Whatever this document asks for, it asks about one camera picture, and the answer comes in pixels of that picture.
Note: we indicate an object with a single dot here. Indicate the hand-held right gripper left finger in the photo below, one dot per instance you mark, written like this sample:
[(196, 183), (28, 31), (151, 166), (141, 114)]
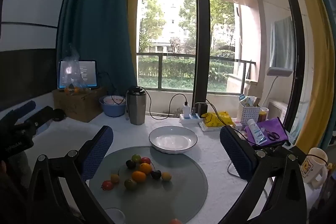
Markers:
[(96, 154)]

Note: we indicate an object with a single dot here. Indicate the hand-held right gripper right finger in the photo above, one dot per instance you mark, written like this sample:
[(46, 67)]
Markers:
[(236, 154)]

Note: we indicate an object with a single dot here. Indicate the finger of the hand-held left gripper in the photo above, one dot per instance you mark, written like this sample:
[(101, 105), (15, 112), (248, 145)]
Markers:
[(42, 114), (26, 106)]

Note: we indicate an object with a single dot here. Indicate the small yellow tomato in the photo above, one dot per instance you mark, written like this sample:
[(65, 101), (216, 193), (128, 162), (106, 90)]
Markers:
[(166, 176), (114, 178)]

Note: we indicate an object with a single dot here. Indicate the dark purple tomato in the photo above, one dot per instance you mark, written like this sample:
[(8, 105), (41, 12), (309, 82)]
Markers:
[(130, 164)]

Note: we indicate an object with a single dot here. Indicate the orange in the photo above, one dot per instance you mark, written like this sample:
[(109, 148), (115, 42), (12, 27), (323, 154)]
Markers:
[(145, 168), (138, 176)]

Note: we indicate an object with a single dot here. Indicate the dark cherry with stem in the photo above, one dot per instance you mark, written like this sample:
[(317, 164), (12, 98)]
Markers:
[(156, 174)]

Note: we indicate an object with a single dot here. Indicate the white plate with dark rim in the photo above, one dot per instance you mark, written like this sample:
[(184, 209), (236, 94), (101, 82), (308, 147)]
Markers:
[(173, 138)]

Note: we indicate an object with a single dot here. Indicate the black round object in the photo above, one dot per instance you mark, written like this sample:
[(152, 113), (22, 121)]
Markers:
[(58, 114)]

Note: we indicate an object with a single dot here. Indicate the white tube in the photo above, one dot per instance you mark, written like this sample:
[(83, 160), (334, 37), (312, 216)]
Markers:
[(257, 132)]

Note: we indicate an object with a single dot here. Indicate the cardboard box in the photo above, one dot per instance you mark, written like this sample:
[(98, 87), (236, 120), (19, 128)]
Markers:
[(76, 104)]

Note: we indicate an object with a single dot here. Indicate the flat white box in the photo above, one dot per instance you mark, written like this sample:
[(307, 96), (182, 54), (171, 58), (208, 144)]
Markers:
[(210, 128)]

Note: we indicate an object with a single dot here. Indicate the oranges in plastic bag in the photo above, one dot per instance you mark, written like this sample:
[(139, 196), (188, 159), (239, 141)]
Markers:
[(71, 90)]

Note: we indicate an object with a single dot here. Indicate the yellow plastic bag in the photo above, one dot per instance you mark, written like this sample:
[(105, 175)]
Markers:
[(218, 119)]

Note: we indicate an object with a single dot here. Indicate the black scissors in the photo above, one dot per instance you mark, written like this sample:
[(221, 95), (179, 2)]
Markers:
[(271, 134)]

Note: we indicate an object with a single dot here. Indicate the white plastic basket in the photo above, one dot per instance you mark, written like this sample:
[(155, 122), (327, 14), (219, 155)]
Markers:
[(248, 115)]

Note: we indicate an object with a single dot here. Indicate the blue plastic bowl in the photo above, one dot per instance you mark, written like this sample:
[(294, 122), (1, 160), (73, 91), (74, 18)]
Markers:
[(113, 109)]

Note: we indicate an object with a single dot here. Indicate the purple pouch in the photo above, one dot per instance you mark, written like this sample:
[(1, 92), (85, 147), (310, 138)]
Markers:
[(278, 127)]

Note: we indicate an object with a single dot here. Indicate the toiletries in basket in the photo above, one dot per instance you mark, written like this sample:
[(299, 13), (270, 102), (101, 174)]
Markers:
[(248, 101)]

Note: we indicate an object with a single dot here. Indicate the black charger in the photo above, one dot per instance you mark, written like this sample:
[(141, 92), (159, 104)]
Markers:
[(202, 109)]

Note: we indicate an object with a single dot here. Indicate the clear plastic bag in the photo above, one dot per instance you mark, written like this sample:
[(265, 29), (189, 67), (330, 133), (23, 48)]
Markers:
[(71, 66)]

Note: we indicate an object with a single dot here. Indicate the white power strip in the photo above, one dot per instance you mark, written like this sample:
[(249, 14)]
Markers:
[(189, 119)]

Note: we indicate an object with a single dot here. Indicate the stainless steel tumbler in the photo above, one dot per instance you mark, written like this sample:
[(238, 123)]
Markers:
[(136, 108)]

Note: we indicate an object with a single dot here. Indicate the laptop screen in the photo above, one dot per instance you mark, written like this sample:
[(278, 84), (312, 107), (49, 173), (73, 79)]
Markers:
[(88, 74)]

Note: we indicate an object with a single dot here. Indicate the white ribbed appliance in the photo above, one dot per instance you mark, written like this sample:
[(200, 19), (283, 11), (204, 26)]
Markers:
[(278, 109)]

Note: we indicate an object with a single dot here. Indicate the white charger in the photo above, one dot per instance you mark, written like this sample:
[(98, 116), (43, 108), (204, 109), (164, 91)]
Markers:
[(186, 109)]

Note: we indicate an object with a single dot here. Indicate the round grey glass turntable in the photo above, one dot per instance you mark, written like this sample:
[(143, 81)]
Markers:
[(170, 192)]

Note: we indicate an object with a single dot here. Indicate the white bear mug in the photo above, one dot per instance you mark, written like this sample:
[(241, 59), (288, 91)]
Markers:
[(311, 169)]

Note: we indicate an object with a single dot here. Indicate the red orange fruit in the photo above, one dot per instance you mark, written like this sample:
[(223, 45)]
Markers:
[(174, 221)]

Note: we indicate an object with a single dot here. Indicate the white desk lamp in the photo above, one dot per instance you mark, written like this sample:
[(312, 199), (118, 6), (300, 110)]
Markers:
[(279, 72)]

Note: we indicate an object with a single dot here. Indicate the wide teal curtain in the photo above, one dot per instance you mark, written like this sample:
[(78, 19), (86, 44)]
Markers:
[(99, 16)]

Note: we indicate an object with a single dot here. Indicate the balcony railing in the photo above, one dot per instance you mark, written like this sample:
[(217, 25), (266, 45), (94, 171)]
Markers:
[(178, 56)]

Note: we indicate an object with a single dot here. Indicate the light blue hanging towel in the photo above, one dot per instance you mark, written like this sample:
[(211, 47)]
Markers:
[(282, 43)]

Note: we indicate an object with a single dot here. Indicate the wide yellow curtain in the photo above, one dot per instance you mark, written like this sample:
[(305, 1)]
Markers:
[(315, 43)]

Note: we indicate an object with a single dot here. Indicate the black window frame post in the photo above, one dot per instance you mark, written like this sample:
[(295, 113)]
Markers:
[(202, 29)]

